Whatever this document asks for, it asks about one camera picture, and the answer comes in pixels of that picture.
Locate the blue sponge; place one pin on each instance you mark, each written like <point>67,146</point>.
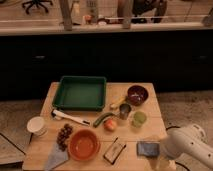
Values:
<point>148,149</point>

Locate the orange bowl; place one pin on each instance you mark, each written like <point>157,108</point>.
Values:
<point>83,145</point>

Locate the wooden table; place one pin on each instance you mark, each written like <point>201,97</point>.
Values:
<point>40,147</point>

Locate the red apple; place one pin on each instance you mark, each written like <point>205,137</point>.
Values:
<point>110,124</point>

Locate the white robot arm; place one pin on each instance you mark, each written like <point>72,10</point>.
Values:
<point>188,140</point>

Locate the yellow banana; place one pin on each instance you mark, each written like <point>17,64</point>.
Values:
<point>116,104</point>

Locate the dark maroon bowl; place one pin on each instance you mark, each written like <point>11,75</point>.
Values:
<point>137,95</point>

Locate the bunch of dark grapes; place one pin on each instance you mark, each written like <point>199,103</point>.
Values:
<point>63,135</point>

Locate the metal cup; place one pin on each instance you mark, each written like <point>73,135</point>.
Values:
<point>124,109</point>

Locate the grey cloth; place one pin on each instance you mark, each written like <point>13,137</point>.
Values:
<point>55,158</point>

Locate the black rectangular box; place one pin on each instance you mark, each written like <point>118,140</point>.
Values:
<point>114,151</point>

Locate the green cup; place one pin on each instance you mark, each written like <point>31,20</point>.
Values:
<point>139,118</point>

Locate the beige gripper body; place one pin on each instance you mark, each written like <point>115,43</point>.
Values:
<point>160,163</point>

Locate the green cucumber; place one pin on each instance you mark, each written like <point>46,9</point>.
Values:
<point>98,121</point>

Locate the green plastic tray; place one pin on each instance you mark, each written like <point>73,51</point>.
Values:
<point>81,93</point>

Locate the black office chair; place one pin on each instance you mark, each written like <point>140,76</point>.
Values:
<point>38,3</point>

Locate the white paper cup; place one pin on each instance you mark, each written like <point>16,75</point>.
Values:
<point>36,125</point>

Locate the white handled kitchen tool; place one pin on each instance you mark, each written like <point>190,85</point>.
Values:
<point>59,114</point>

